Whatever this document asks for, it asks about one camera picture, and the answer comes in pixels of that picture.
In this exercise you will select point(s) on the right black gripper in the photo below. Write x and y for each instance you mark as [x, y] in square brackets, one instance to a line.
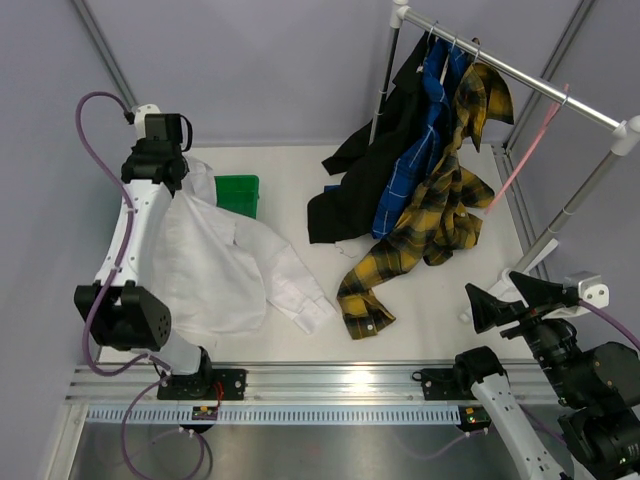
[488, 310]

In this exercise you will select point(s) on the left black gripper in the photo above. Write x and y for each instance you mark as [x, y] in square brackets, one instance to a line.
[139, 148]

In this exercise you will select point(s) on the white shirt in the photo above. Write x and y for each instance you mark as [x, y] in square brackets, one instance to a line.
[219, 271]

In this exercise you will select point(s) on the pink hanger with metal hook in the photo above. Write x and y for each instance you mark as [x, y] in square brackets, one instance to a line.
[551, 113]

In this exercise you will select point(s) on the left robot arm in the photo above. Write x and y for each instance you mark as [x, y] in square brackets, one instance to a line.
[118, 308]

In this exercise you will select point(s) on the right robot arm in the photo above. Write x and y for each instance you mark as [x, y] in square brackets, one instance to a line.
[599, 385]

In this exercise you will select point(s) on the yellow plaid shirt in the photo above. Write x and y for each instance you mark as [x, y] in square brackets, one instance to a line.
[437, 221]

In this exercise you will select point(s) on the black shirt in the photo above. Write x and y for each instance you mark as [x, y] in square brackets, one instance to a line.
[347, 211]

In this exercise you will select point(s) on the blue plaid shirt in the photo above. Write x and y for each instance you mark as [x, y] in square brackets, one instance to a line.
[441, 72]

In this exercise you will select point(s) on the green plastic tray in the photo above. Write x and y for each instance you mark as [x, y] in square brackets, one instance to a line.
[238, 194]

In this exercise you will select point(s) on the metal clothes rack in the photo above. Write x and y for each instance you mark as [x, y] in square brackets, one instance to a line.
[625, 133]

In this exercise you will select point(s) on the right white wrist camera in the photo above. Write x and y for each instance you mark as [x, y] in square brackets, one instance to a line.
[588, 287]

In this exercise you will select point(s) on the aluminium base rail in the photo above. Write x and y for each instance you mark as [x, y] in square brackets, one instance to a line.
[272, 383]

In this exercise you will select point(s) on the white slotted cable duct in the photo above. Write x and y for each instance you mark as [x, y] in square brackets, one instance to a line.
[277, 415]

